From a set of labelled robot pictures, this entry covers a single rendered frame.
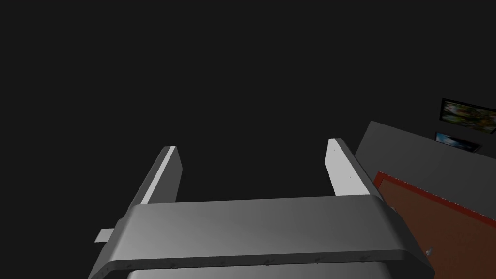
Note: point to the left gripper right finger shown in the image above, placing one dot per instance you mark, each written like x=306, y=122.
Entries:
x=345, y=170

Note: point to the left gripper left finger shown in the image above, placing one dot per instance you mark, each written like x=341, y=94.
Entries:
x=162, y=176

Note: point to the blue framed picture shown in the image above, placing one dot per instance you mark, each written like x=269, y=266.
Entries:
x=455, y=142

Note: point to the brown door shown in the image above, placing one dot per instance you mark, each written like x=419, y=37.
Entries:
x=445, y=228

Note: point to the green framed picture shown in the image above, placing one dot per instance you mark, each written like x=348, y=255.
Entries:
x=469, y=115

